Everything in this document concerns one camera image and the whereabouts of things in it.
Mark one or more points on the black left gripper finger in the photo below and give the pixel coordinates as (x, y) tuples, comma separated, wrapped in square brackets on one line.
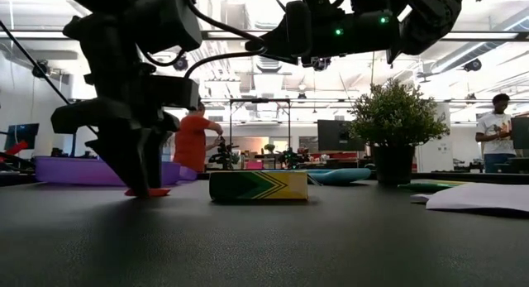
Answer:
[(128, 163), (159, 154)]

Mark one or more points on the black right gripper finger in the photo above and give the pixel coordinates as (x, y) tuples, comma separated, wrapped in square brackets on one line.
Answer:
[(270, 45)]

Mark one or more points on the orange eraser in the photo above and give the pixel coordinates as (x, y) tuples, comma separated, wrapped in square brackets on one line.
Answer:
[(159, 192)]

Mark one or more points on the green yellow crayon box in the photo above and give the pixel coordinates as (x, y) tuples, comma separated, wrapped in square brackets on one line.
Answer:
[(258, 185)]

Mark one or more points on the green marker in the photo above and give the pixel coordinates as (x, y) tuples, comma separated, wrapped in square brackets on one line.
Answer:
[(425, 187)]

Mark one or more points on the small pale paper sheet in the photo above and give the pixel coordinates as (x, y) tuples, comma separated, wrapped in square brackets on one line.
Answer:
[(419, 198)]

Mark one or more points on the pale sticky note pad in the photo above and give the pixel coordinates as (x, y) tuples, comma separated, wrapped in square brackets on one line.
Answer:
[(483, 198)]

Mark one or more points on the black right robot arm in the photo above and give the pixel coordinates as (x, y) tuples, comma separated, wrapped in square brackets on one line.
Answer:
[(434, 14)]

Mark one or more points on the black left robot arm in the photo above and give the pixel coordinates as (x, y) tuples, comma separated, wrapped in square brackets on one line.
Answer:
[(124, 26)]

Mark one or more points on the black background robot arm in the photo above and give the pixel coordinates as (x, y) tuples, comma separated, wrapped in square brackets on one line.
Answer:
[(224, 154), (291, 159)]

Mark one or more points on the black ceiling spotlight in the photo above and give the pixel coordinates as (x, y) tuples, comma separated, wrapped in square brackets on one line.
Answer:
[(321, 64), (473, 65), (40, 68), (180, 63)]

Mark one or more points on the person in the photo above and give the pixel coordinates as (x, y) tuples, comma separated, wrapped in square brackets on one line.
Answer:
[(496, 134), (191, 142)]

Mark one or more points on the purple plastic pencil case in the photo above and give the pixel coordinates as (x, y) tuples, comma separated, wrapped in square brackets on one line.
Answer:
[(74, 171)]

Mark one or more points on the monitor with blue screen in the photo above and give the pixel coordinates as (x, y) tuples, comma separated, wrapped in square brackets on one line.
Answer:
[(22, 135)]

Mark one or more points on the pink box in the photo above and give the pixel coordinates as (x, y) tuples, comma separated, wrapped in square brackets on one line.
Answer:
[(254, 165)]

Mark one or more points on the black background monitor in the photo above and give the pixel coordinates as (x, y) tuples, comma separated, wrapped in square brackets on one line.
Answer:
[(332, 136), (520, 133)]

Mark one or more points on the red strip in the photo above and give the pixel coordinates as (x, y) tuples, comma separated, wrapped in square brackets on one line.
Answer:
[(16, 148)]

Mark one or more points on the small background plant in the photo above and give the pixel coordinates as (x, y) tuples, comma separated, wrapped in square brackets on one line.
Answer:
[(269, 147)]

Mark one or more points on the potted plant in black pot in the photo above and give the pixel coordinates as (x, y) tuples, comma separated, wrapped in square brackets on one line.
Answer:
[(394, 117)]

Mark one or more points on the black table mat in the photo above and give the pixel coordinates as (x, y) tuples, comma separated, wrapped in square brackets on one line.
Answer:
[(264, 245)]

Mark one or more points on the light blue calculator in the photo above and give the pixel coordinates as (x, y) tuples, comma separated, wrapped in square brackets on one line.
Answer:
[(343, 176)]

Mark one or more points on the white building pillar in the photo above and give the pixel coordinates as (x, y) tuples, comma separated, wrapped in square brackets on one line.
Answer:
[(438, 154)]

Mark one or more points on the black background rig frame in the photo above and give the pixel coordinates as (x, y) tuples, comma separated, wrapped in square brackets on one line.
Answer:
[(260, 100)]

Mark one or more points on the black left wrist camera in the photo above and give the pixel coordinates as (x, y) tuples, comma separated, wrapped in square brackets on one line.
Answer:
[(177, 92)]

